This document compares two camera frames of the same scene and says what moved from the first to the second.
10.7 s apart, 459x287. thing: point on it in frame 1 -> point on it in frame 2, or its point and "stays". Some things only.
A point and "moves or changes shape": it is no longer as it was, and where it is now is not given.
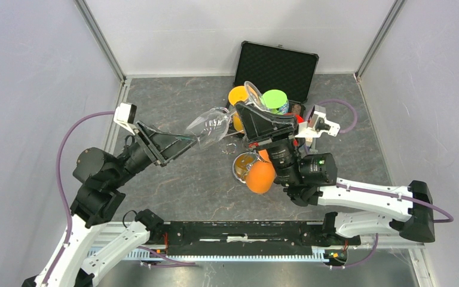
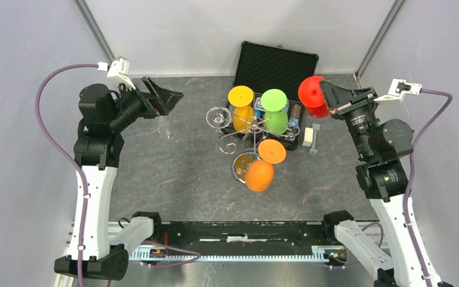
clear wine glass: x=255 y=98 -> x=218 y=118
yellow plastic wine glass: x=237 y=94 stays
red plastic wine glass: x=299 y=119 -> x=311 y=95
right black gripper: x=262 y=128 -> x=336 y=96
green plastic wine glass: x=274 y=99 stays
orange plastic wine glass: x=260 y=174 stays
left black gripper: x=163 y=146 -> x=158 y=101
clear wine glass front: x=210 y=127 moves or changes shape
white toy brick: x=309 y=136 stays
